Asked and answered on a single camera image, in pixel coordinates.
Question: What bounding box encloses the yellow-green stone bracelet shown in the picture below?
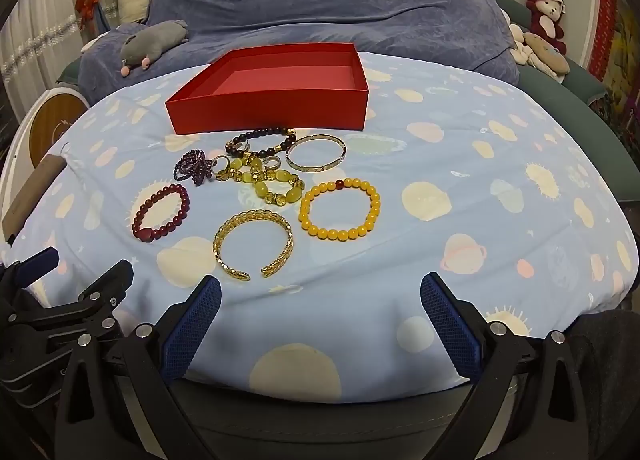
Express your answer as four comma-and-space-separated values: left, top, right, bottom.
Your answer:
227, 154, 306, 207

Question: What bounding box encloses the colourful wall hanging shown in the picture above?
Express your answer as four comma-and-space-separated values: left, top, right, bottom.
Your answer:
590, 0, 640, 151

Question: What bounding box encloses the brown cardboard piece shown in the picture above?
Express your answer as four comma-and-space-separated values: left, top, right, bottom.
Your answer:
2, 155, 66, 243

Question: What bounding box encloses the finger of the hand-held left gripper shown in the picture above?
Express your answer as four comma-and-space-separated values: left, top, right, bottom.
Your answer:
10, 259, 135, 327
0, 246, 61, 287

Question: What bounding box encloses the gold cuff bracelet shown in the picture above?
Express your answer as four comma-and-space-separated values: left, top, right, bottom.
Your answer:
212, 209, 294, 282

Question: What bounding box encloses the thin metal bangle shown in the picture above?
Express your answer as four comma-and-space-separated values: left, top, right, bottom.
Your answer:
286, 135, 348, 173

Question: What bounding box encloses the white sheer curtain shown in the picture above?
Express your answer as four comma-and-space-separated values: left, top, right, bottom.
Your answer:
0, 0, 86, 91

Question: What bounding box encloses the red monkey plush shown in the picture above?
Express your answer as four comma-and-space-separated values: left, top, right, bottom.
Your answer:
525, 0, 568, 53

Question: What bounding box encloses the dark cloth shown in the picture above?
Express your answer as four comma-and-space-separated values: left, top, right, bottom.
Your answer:
570, 307, 640, 460

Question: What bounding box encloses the red cardboard box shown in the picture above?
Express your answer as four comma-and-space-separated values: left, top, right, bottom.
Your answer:
165, 42, 369, 136

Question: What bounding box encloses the orange-yellow bead bracelet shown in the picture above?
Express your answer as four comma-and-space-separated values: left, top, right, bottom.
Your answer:
298, 179, 382, 242

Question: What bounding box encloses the grey plush animal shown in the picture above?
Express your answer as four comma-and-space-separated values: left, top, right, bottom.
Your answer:
119, 20, 190, 77

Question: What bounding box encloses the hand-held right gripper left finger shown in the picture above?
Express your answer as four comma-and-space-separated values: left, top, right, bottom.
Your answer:
54, 274, 223, 460

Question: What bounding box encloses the dark red bead bracelet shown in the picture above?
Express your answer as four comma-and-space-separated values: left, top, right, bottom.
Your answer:
131, 183, 192, 243

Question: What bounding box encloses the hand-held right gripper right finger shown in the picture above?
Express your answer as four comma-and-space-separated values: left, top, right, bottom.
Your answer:
420, 271, 591, 460

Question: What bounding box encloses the white round wooden-top table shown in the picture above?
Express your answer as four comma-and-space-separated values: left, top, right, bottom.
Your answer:
0, 85, 91, 241

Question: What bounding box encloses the dark brown bead bracelet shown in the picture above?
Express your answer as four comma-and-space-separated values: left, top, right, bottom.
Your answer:
225, 127, 297, 159

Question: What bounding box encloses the purple bead necklace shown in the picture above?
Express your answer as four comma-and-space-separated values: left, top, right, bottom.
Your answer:
172, 149, 213, 187

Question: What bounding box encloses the beige round plush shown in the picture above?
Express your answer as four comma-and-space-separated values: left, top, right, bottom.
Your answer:
522, 31, 571, 76

